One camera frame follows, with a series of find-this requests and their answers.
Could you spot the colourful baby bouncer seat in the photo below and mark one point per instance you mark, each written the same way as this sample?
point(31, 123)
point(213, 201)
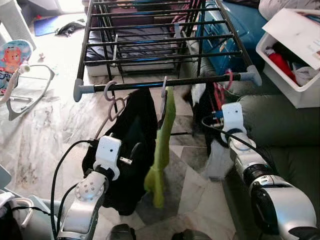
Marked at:
point(12, 57)

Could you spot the grey robot right leg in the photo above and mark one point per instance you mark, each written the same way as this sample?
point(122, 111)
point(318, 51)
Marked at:
point(192, 236)

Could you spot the grey laundry basket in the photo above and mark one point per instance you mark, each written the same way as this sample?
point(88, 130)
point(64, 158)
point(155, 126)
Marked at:
point(17, 201)

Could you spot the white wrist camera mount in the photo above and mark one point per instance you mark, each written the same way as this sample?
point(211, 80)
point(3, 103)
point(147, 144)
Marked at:
point(232, 117)
point(107, 150)

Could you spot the small black cloth item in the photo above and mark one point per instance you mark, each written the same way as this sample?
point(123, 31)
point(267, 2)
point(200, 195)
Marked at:
point(70, 28)

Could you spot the blue floor mat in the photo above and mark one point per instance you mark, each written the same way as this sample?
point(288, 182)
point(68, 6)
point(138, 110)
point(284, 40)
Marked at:
point(47, 25)

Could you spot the greyish mauve clothes hanger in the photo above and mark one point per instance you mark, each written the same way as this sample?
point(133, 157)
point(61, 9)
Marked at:
point(105, 91)
point(164, 85)

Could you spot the black metal drying rack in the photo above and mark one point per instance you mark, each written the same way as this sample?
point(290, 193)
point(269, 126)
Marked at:
point(190, 81)

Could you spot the beige crumpled cloth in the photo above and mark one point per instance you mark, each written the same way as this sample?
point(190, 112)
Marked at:
point(290, 7)

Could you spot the grey robot left leg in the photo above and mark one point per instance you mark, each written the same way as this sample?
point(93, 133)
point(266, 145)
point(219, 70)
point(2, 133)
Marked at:
point(120, 234)

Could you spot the red cloth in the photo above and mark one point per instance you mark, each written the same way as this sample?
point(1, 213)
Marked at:
point(280, 62)

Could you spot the dark green leather sofa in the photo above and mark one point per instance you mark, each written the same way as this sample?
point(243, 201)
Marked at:
point(280, 125)

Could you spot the blue suitcase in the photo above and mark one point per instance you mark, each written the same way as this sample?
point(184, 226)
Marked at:
point(250, 25)

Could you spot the black shirt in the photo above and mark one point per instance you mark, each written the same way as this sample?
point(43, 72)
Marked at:
point(142, 115)

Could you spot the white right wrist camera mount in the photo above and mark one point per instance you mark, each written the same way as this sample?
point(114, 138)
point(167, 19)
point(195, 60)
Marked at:
point(232, 117)

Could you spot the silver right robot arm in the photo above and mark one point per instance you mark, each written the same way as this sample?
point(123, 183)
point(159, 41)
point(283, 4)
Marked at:
point(280, 205)

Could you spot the grey robot leg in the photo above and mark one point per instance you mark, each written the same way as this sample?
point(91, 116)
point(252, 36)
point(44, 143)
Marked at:
point(120, 234)
point(192, 236)

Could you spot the lime green shirt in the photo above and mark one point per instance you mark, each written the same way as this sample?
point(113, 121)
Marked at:
point(162, 145)

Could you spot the dark blue folded mattress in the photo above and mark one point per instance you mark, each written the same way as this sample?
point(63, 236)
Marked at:
point(140, 31)

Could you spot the white ribbed cabinet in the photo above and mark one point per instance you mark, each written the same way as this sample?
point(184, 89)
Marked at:
point(15, 20)

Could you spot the white plastic storage box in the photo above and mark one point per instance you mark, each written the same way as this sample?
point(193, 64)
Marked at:
point(290, 92)

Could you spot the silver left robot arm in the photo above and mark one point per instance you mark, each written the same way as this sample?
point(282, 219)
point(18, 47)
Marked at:
point(82, 210)

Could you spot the white paper sheet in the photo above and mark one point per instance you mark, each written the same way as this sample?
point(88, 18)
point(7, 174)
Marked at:
point(295, 32)

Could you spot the dark brown clothes heap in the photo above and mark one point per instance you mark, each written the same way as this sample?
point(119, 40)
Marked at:
point(7, 227)

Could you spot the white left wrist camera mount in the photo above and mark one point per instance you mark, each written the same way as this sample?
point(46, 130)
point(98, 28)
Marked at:
point(107, 150)

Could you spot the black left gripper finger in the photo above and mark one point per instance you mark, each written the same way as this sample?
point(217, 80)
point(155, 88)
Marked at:
point(136, 151)

